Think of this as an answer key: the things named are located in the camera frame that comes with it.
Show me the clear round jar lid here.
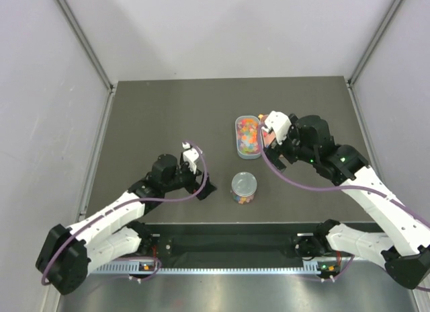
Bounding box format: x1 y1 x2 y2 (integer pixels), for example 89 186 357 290
231 171 257 196

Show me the clear plastic jar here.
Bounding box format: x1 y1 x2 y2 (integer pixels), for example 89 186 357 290
231 171 257 204

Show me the purple cable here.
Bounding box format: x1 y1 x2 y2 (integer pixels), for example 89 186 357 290
257 123 430 291
40 140 210 293

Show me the slotted grey cable duct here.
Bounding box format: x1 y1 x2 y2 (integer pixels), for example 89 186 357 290
90 260 340 275

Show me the blue tray of translucent candies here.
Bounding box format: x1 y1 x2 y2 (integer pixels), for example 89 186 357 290
234 116 261 160

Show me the left aluminium corner post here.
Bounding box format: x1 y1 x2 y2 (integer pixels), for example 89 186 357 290
54 0 114 92

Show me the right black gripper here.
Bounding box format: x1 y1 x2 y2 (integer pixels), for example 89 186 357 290
262 114 317 171

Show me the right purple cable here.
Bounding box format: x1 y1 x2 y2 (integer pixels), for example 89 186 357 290
257 123 430 291

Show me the pink tray of opaque candies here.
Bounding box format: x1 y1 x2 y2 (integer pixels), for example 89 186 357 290
260 111 280 148

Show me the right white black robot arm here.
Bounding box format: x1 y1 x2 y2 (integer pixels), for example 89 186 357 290
259 111 429 289

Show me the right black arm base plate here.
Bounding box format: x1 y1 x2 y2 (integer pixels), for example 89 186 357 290
284 234 356 259

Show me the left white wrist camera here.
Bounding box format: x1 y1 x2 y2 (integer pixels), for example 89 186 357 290
182 141 200 174

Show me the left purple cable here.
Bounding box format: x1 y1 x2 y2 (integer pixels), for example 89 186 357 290
40 140 210 293

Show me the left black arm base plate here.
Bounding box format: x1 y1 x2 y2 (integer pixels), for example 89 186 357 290
136 235 173 258

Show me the aluminium front frame rail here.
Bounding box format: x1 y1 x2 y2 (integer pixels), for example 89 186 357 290
52 233 421 262

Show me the aluminium corner post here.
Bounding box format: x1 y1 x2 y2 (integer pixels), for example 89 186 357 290
346 0 405 89
54 0 114 92

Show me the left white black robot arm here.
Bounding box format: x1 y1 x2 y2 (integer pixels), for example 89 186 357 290
35 144 216 295

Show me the right aluminium corner post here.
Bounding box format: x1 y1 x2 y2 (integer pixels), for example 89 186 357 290
346 0 405 89

